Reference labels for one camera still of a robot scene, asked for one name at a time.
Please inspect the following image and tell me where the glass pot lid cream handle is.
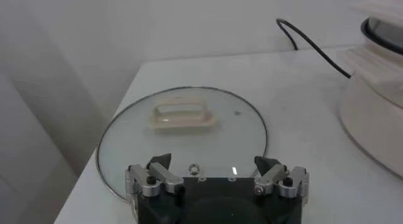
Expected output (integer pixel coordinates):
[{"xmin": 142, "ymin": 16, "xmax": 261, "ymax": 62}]
[{"xmin": 96, "ymin": 86, "xmax": 269, "ymax": 203}]

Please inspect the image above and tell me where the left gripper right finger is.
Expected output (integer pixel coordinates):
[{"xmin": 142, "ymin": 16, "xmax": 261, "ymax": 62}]
[{"xmin": 253, "ymin": 155, "xmax": 310, "ymax": 208}]

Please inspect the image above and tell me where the white metal cabinet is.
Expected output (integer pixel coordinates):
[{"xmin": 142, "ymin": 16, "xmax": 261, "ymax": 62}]
[{"xmin": 0, "ymin": 67, "xmax": 79, "ymax": 224}]

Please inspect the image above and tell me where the cream electric cooker base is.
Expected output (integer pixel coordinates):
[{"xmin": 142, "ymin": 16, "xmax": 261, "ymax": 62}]
[{"xmin": 339, "ymin": 0, "xmax": 403, "ymax": 179}]

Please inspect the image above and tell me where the black cooker power cord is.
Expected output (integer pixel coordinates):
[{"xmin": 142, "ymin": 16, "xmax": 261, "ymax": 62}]
[{"xmin": 276, "ymin": 18, "xmax": 352, "ymax": 79}]

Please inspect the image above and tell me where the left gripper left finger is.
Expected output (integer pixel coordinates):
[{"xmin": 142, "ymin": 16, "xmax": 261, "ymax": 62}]
[{"xmin": 125, "ymin": 152, "xmax": 186, "ymax": 198}]

